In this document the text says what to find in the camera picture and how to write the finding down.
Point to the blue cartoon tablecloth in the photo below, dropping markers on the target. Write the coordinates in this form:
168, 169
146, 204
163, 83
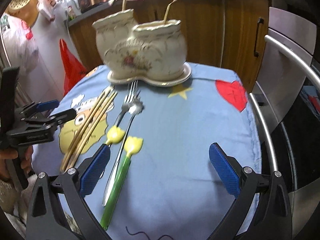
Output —
171, 190

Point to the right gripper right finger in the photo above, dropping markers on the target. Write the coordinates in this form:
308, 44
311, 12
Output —
226, 172

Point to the gold colander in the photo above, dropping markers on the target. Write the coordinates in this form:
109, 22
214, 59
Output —
25, 10

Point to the green yellow tulip spoon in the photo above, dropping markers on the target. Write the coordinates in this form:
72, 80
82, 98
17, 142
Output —
132, 146

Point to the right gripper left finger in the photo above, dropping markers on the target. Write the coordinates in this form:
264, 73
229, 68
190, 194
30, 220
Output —
91, 169

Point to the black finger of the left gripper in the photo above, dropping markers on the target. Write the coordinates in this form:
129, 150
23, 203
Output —
63, 117

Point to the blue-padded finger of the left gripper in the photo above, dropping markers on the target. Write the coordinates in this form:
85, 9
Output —
47, 106

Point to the white plastic bag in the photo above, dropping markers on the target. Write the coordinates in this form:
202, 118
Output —
19, 43

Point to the bamboo chopstick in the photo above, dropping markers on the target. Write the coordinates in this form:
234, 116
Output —
78, 135
123, 7
97, 133
92, 125

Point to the wooden base cabinets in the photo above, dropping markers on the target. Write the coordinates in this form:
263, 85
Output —
221, 33

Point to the stainless steel oven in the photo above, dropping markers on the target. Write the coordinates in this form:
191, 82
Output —
287, 92

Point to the person's left hand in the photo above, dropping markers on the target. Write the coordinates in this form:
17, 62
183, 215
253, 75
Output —
11, 162

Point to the red plastic bag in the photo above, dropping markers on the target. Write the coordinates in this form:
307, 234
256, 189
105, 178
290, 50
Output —
74, 70

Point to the cream ceramic utensil holder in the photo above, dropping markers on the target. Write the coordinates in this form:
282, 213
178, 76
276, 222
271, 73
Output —
153, 52

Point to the silver metal fork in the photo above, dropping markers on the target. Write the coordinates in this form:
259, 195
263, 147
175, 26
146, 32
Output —
131, 95

